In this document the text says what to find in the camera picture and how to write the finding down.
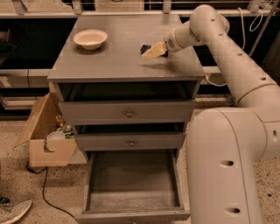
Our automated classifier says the black floor cable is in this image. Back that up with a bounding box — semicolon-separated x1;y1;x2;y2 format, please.
25;161;75;219

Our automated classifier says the beige paper bowl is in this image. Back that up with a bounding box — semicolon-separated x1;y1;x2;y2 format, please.
73;30;108;51

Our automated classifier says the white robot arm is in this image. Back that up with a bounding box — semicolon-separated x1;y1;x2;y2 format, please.
143;4;280;224

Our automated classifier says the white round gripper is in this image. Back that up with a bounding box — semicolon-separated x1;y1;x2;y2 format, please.
142;28;186;60

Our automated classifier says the white bowl in box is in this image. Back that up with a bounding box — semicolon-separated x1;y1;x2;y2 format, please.
46;131;65;140

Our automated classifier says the grey open bottom drawer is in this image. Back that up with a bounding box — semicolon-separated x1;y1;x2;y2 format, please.
75;150;190;224

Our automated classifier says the grey middle drawer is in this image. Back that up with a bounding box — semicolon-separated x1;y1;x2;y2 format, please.
74;122;186;151

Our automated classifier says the white hanging cable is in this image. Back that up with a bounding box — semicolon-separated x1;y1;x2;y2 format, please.
205;7;263;88

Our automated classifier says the grey top drawer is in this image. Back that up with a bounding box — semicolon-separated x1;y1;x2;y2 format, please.
55;81;197;125

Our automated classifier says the grey wooden drawer cabinet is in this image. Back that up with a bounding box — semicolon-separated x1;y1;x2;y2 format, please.
47;14;207;156

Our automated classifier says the open cardboard box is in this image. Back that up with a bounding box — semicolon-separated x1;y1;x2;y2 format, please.
15;82;83;167

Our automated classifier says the grey knit sneaker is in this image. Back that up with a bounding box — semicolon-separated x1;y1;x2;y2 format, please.
0;197;32;224

